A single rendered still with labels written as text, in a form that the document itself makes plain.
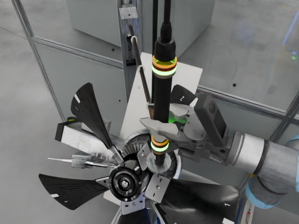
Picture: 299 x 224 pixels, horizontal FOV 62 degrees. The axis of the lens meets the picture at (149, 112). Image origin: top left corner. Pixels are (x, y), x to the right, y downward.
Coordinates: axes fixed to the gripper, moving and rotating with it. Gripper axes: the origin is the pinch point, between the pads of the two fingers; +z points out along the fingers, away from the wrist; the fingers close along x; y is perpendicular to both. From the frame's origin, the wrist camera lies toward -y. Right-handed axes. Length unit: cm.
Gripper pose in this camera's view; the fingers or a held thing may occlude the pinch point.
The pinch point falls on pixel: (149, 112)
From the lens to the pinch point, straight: 56.4
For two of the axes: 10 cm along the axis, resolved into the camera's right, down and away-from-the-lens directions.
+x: 4.2, -6.9, 5.9
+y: 0.0, 6.5, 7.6
